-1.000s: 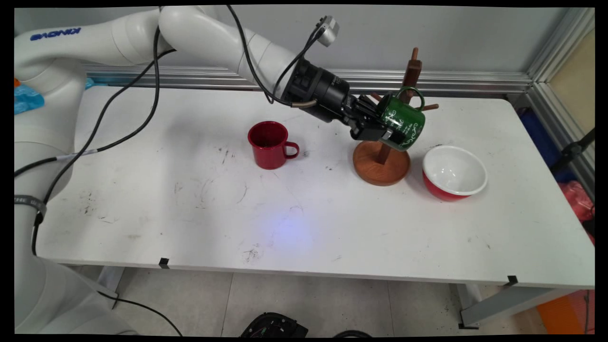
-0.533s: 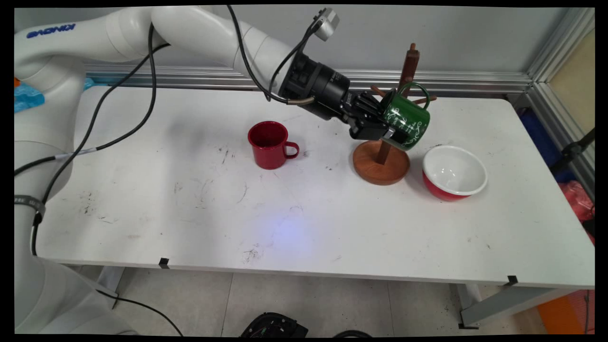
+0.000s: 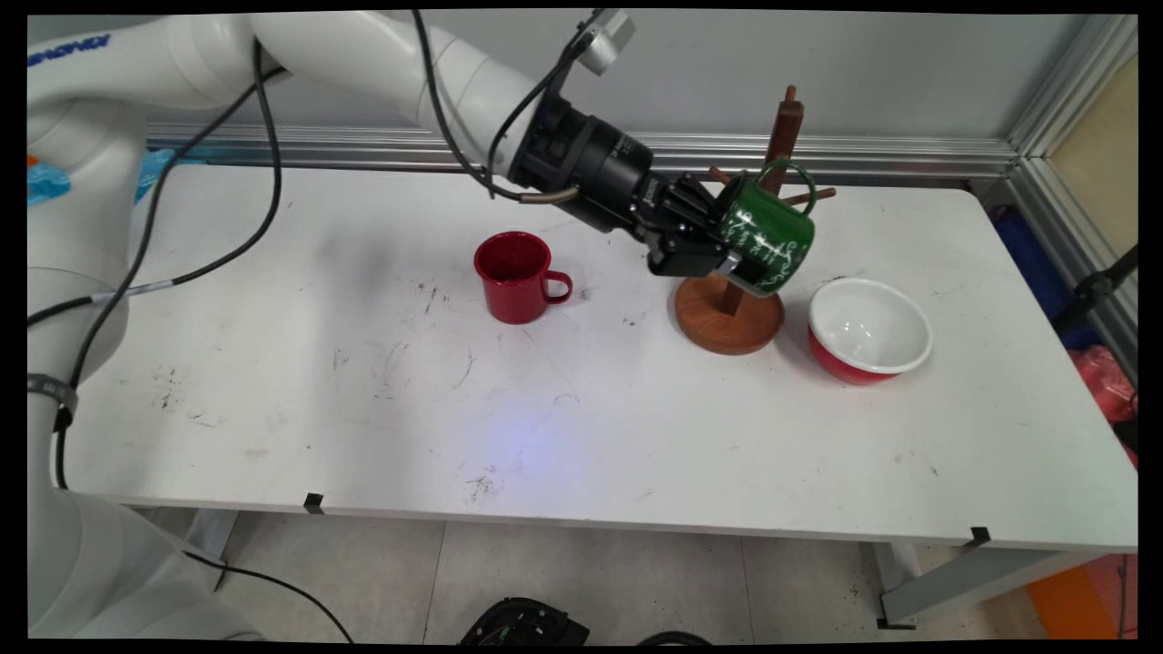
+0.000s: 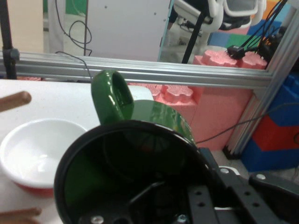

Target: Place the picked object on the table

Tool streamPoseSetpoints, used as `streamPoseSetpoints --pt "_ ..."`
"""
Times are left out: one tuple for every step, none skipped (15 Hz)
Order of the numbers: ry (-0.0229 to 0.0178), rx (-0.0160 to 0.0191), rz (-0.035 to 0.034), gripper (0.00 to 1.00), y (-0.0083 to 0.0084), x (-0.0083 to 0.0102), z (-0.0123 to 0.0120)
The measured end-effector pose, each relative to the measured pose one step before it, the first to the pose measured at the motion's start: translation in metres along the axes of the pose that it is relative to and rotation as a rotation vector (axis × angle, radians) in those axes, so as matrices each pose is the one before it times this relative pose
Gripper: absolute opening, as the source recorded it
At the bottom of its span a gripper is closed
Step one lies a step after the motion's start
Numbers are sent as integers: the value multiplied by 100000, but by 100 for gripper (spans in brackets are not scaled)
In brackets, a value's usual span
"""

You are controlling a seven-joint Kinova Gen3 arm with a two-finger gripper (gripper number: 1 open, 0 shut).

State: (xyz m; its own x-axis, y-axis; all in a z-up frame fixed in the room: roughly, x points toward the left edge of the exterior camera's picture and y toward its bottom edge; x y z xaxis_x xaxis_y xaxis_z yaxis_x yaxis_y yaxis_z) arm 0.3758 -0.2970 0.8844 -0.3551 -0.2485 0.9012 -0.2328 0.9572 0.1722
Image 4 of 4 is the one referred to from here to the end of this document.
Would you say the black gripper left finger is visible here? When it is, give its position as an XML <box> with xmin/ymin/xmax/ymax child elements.
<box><xmin>78</xmin><ymin>181</ymin><xmax>191</xmax><ymax>224</ymax></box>

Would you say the thin black looped cable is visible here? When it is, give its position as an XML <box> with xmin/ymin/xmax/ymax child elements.
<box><xmin>55</xmin><ymin>0</ymin><xmax>93</xmax><ymax>56</ymax></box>

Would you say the orange foam building block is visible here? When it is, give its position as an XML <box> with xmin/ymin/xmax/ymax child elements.
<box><xmin>251</xmin><ymin>114</ymin><xmax>299</xmax><ymax>153</ymax></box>

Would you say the red bowl with white inside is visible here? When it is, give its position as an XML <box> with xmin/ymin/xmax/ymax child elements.
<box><xmin>0</xmin><ymin>118</ymin><xmax>87</xmax><ymax>198</ymax></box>

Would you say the white cabinet panel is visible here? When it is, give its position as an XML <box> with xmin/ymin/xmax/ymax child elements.
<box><xmin>48</xmin><ymin>0</ymin><xmax>172</xmax><ymax>62</ymax></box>

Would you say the black adapter cable bundle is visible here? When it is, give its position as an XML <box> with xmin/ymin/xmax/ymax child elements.
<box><xmin>242</xmin><ymin>0</ymin><xmax>288</xmax><ymax>52</ymax></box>

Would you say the black stand pole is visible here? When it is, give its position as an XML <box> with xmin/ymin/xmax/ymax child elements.
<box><xmin>181</xmin><ymin>0</ymin><xmax>206</xmax><ymax>64</ymax></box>

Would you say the blue foam building block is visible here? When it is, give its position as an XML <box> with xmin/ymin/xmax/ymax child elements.
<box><xmin>240</xmin><ymin>139</ymin><xmax>299</xmax><ymax>173</ymax></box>
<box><xmin>267</xmin><ymin>72</ymin><xmax>299</xmax><ymax>128</ymax></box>

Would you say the brown wooden mug tree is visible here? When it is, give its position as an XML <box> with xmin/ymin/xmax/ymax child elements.
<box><xmin>0</xmin><ymin>91</ymin><xmax>42</xmax><ymax>224</ymax></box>

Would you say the green foam mat tile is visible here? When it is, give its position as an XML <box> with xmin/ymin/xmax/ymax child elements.
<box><xmin>226</xmin><ymin>33</ymin><xmax>252</xmax><ymax>49</ymax></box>

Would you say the black tripod stand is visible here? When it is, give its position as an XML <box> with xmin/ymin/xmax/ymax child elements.
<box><xmin>0</xmin><ymin>0</ymin><xmax>20</xmax><ymax>80</ymax></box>

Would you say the blue foam mat tile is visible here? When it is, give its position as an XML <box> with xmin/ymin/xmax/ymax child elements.
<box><xmin>208</xmin><ymin>30</ymin><xmax>240</xmax><ymax>47</ymax></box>

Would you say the green ceramic mug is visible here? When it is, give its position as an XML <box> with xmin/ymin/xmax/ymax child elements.
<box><xmin>54</xmin><ymin>70</ymin><xmax>211</xmax><ymax>224</ymax></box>

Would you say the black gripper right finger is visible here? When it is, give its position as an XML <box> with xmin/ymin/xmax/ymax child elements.
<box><xmin>186</xmin><ymin>147</ymin><xmax>299</xmax><ymax>224</ymax></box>

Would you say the upright aluminium frame post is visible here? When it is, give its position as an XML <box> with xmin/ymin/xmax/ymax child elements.
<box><xmin>230</xmin><ymin>7</ymin><xmax>299</xmax><ymax>159</ymax></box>

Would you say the aluminium side frame rail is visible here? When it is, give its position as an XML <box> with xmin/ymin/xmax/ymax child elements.
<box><xmin>0</xmin><ymin>51</ymin><xmax>274</xmax><ymax>90</ymax></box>

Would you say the pink foam building block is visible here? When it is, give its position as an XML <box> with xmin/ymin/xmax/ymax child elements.
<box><xmin>127</xmin><ymin>82</ymin><xmax>256</xmax><ymax>152</ymax></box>
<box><xmin>192</xmin><ymin>48</ymin><xmax>267</xmax><ymax>70</ymax></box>

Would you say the white office chair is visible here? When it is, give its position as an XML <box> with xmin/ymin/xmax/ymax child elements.
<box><xmin>169</xmin><ymin>0</ymin><xmax>267</xmax><ymax>45</ymax></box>

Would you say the black power adapter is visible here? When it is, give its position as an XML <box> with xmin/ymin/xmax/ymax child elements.
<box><xmin>227</xmin><ymin>45</ymin><xmax>246</xmax><ymax>58</ymax></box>

